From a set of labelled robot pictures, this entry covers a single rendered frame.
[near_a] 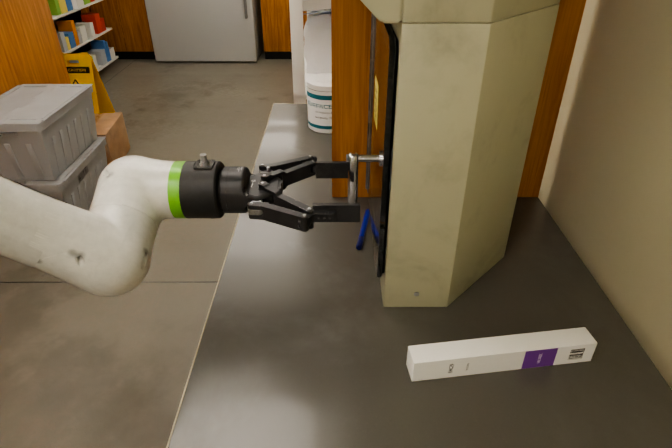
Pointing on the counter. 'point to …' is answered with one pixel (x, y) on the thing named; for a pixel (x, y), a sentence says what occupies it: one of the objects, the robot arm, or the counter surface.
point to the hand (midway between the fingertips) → (351, 189)
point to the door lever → (357, 171)
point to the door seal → (391, 148)
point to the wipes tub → (320, 102)
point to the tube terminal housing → (464, 109)
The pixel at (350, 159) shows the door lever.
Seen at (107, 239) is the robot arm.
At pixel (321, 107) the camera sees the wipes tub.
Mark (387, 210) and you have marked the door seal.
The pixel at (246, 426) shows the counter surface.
